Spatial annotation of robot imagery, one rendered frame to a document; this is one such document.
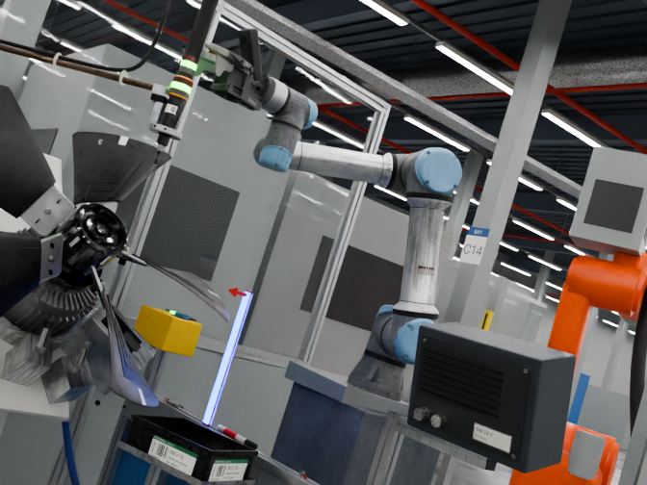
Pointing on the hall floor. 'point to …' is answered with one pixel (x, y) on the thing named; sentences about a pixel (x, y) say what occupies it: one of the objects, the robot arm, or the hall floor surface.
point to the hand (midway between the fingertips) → (197, 44)
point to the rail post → (115, 450)
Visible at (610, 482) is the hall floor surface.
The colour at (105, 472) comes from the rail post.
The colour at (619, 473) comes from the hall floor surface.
